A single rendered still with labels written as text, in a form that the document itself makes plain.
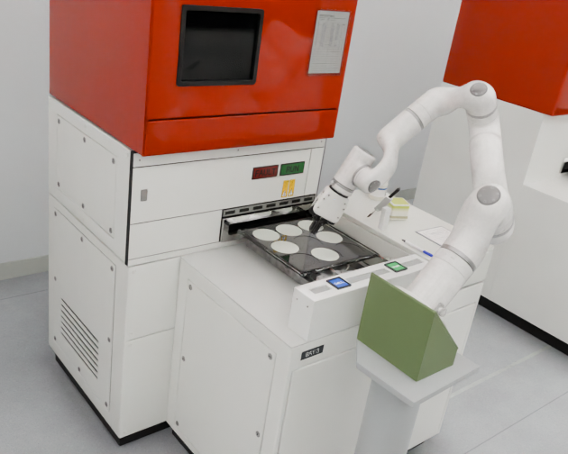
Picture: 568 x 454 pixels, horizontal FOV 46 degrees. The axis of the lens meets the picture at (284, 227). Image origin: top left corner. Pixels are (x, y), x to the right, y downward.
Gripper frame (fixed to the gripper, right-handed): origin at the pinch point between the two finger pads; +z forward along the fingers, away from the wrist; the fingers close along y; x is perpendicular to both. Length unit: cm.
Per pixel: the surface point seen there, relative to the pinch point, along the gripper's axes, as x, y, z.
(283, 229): 19.0, -1.5, 11.7
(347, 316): -35.7, 9.9, 10.1
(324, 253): 0.1, 8.8, 6.9
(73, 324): 38, -48, 95
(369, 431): -52, 30, 35
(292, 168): 30.9, -7.2, -7.6
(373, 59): 256, 81, -55
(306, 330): -42.1, -2.7, 16.9
